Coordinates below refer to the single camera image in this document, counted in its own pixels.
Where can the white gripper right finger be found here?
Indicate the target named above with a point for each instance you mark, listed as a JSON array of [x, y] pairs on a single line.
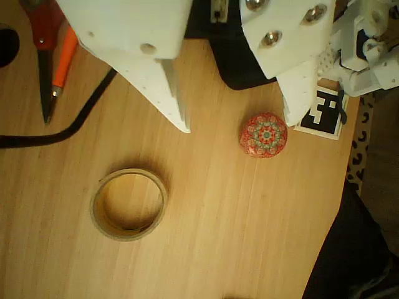
[[290, 46]]

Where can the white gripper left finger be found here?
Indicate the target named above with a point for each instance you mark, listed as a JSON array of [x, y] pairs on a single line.
[[124, 28]]

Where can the white leader arm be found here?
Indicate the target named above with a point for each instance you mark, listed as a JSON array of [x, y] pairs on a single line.
[[358, 56]]

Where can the beige masking tape roll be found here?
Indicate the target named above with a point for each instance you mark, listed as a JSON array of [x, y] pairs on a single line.
[[124, 236]]

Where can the black rounded mat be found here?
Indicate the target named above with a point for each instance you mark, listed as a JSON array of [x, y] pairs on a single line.
[[230, 56]]

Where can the black white marker card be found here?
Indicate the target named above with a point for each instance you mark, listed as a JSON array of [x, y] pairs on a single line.
[[324, 115]]

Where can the dark trousered leg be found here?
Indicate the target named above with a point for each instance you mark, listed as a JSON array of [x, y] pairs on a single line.
[[358, 249]]

